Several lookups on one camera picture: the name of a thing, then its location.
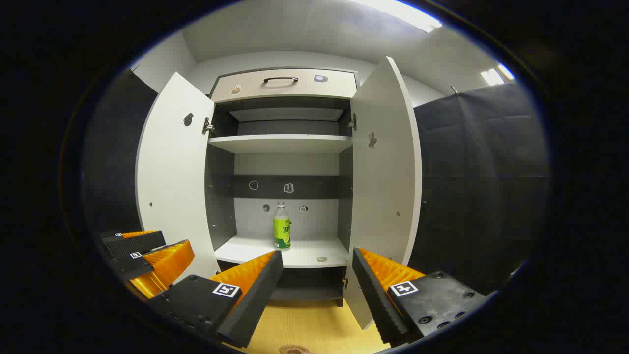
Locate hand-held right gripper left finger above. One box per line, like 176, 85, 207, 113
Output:
147, 250, 285, 349

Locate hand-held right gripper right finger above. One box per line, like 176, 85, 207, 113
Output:
351, 247, 489, 345

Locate green label plastic bottle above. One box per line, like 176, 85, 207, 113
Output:
273, 202, 292, 251

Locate white cabinet door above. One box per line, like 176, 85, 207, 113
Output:
343, 56, 423, 330
135, 71, 220, 285

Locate grey and white cabinet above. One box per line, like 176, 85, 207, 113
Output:
204, 67, 359, 308

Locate white cabinet floor board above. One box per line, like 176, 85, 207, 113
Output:
214, 235, 350, 269

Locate white cabinet shelf board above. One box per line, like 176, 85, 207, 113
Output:
207, 134, 353, 154

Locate beige cabinet drawer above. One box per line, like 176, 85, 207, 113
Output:
210, 69, 358, 104

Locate small ceiling light panel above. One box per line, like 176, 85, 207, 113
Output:
480, 64, 515, 86

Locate long ceiling light panel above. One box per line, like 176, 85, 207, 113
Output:
351, 0, 443, 33

